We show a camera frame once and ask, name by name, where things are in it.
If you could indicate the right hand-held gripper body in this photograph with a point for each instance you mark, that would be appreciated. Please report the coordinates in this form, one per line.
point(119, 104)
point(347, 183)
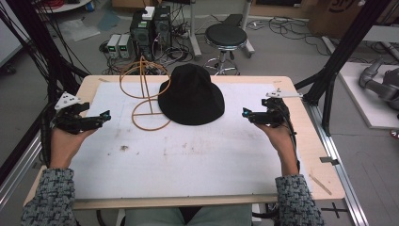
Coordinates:
point(276, 113)

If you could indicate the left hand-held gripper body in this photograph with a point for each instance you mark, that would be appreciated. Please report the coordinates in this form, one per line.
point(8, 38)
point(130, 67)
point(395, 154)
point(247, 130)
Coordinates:
point(69, 117)

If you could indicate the black bucket hat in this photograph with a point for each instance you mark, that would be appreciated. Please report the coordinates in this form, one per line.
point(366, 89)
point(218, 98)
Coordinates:
point(192, 95)

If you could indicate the person's left hand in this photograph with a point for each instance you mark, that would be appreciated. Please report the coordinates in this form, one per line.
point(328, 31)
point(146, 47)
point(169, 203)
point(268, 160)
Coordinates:
point(64, 146)

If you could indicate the person's right hand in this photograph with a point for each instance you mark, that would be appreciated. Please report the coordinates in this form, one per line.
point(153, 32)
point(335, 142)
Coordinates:
point(280, 144)

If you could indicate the grey bench power supply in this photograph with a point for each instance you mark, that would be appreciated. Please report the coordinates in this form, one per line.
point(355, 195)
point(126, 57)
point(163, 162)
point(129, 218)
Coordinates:
point(124, 46)
point(113, 45)

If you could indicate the grey tape piece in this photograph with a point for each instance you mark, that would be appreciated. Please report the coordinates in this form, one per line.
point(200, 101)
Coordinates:
point(329, 160)

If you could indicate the black round stool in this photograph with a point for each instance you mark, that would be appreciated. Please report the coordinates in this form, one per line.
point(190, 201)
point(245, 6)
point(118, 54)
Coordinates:
point(226, 36)

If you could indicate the white table mat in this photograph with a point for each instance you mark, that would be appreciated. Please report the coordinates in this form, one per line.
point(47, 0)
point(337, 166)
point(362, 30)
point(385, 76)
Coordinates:
point(175, 163)

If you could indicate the white floor board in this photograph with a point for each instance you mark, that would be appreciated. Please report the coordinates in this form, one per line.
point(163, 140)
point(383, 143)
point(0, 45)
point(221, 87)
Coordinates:
point(360, 100)

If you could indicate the black computer tower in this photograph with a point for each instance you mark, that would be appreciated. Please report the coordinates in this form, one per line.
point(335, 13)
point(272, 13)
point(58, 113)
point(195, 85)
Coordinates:
point(162, 26)
point(141, 36)

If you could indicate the white table leg stand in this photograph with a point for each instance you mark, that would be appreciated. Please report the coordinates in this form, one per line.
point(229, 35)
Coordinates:
point(194, 34)

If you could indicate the person's legs light trousers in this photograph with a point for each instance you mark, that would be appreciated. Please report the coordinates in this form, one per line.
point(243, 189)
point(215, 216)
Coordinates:
point(150, 216)

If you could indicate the small white box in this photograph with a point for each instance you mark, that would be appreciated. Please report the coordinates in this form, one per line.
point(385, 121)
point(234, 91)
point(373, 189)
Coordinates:
point(148, 13)

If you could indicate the brown cardboard box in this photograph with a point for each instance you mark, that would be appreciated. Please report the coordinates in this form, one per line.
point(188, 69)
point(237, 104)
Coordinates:
point(342, 15)

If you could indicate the black metal frame post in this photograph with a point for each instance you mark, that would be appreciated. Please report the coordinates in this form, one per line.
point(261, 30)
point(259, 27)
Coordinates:
point(37, 44)
point(342, 53)

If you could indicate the aluminium rail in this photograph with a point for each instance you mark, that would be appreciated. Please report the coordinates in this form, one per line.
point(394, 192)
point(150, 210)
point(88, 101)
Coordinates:
point(340, 169)

